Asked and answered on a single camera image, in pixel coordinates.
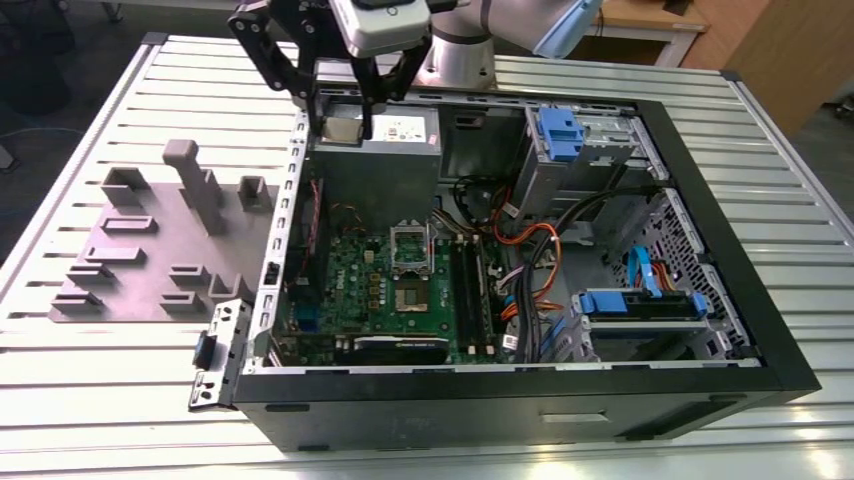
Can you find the grey parts rack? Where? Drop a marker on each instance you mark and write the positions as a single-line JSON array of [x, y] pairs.
[[168, 240]]

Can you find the small black desk item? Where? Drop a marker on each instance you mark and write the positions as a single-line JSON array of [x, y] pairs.
[[677, 6]]

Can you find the black graphics card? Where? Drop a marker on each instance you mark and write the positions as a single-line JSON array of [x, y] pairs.
[[401, 350]]

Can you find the blue plastic drive carrier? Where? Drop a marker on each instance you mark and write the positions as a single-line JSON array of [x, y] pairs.
[[561, 132]]

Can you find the wooden desk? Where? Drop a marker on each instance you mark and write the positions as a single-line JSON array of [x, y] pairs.
[[641, 17]]

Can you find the wooden cabinet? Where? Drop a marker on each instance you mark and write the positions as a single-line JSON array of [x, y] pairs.
[[788, 50]]

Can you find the CPU socket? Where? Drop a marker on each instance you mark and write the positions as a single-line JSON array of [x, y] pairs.
[[414, 298]]

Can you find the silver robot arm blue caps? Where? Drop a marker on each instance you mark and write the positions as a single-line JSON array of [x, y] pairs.
[[461, 60]]

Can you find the grey power supply unit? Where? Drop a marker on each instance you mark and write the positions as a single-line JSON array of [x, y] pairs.
[[374, 180]]

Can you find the hard disk in blue carrier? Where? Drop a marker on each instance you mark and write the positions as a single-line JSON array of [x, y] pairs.
[[608, 304]]

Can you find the green motherboard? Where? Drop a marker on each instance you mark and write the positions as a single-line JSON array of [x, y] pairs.
[[348, 260]]

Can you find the black PC case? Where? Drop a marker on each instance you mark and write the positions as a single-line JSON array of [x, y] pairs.
[[468, 415]]

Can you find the silver hinged slot bracket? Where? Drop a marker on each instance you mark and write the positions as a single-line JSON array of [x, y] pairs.
[[230, 345]]

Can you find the silver CPU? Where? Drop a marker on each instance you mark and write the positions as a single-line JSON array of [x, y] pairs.
[[342, 131]]

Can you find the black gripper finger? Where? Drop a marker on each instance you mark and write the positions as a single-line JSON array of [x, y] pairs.
[[397, 80], [264, 50]]

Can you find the silver disk bay cage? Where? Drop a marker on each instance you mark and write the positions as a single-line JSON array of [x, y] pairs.
[[648, 325]]

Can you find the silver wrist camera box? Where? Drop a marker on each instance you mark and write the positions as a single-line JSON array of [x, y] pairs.
[[388, 30]]

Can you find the silver drive cage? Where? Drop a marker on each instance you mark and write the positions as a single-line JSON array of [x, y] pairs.
[[541, 185]]

